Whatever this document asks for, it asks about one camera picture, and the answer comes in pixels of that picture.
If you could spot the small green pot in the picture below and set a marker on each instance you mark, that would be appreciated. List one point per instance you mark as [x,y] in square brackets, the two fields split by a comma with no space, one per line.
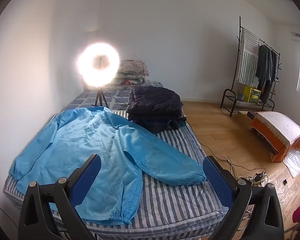
[240,96]

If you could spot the striped bed sheet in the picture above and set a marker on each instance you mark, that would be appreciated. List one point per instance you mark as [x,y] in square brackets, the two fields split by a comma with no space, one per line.
[170,200]

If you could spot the stack of floral quilts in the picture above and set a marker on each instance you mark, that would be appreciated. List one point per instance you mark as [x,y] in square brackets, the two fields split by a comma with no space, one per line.
[132,67]

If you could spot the light blue work coat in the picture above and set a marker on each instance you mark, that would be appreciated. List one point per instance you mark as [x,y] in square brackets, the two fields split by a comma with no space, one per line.
[90,135]

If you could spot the black tripod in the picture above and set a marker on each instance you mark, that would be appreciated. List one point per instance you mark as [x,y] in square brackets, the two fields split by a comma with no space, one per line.
[99,96]

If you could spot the pile of dark folded clothes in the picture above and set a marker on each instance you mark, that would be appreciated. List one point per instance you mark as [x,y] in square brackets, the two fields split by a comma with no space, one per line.
[152,102]

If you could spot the black clothes rack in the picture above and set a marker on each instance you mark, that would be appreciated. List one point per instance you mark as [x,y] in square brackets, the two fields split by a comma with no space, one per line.
[239,25]

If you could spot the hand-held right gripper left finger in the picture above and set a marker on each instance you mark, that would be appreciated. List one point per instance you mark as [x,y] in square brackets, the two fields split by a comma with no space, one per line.
[86,177]

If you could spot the striped hanging cloth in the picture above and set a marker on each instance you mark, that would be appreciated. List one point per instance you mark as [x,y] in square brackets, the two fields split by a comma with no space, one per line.
[247,60]

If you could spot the yellow crate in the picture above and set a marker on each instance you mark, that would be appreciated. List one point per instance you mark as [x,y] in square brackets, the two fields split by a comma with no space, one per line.
[252,93]

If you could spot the orange box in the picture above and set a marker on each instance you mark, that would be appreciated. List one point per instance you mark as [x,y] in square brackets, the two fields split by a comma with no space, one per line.
[265,130]

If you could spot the brown cardboard box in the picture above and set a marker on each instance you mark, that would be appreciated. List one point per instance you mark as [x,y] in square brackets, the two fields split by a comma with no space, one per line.
[243,115]

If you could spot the white power strip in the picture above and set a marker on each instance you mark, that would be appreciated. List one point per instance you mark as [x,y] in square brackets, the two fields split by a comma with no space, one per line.
[251,179]

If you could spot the dark hanging clothes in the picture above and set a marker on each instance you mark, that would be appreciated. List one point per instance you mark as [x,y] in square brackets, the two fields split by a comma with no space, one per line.
[265,65]

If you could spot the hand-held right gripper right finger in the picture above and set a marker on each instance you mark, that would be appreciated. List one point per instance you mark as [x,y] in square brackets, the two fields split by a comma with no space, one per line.
[218,180]

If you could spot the silver bubble wrap sheet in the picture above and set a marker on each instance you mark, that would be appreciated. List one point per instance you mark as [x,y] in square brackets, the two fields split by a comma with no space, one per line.
[296,161]

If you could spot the white lace cover cloth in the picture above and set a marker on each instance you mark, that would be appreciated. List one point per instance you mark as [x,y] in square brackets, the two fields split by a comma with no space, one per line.
[280,125]

